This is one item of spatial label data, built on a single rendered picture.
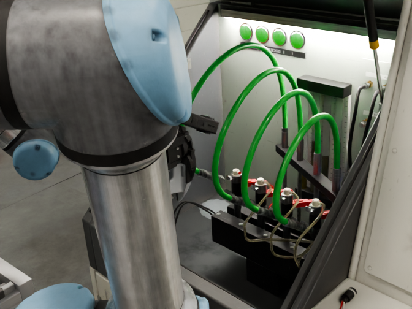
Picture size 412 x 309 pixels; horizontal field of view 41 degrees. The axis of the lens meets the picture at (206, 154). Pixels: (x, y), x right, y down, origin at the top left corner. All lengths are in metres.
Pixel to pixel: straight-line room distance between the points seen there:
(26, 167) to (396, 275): 0.75
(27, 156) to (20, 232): 2.48
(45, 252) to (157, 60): 2.85
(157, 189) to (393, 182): 0.70
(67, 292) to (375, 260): 0.67
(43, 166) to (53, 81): 0.58
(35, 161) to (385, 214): 0.69
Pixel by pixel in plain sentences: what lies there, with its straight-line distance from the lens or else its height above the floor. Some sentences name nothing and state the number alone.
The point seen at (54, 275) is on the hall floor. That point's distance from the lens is 3.05.
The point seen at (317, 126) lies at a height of 1.23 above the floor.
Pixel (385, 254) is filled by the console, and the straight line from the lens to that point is 1.21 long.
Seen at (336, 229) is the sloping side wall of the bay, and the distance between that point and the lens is 1.16.
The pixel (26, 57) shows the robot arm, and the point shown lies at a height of 1.63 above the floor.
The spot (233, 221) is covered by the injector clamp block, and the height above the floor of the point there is 0.98.
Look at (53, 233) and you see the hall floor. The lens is 3.40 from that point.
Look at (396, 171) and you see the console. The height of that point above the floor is 1.23.
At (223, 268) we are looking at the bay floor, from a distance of 1.53.
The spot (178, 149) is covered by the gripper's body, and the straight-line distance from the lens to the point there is 1.02.
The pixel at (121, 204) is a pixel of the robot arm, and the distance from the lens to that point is 0.54.
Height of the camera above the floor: 1.74
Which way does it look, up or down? 25 degrees down
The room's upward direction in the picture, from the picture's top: 3 degrees counter-clockwise
